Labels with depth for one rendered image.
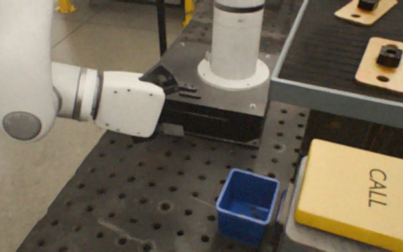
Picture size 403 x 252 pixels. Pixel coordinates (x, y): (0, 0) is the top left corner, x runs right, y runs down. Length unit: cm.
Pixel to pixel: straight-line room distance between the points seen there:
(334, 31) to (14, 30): 35
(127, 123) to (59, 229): 29
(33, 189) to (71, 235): 113
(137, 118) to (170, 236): 26
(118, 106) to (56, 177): 134
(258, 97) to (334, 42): 55
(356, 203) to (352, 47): 18
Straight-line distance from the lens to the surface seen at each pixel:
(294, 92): 28
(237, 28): 87
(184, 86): 59
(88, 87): 56
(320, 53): 34
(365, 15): 42
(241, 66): 91
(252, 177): 72
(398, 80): 31
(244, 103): 87
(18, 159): 207
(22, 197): 187
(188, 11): 312
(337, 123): 46
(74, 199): 83
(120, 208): 79
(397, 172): 23
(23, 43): 48
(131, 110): 59
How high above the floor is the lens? 131
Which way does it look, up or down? 40 degrees down
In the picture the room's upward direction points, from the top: straight up
